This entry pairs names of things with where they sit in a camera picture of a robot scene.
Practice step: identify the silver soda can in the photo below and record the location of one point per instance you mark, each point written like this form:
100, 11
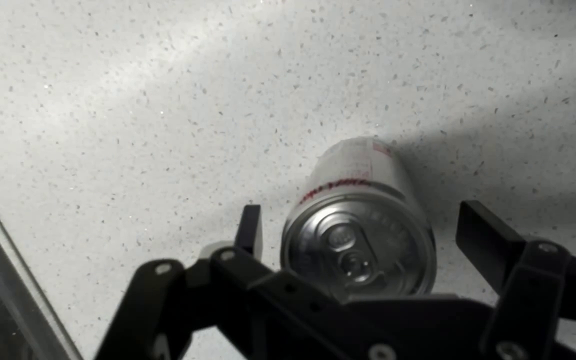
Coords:
359, 228

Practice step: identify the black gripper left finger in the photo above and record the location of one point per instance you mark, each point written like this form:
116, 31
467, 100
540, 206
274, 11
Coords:
263, 315

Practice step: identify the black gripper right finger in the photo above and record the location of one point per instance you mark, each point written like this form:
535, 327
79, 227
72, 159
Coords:
535, 283

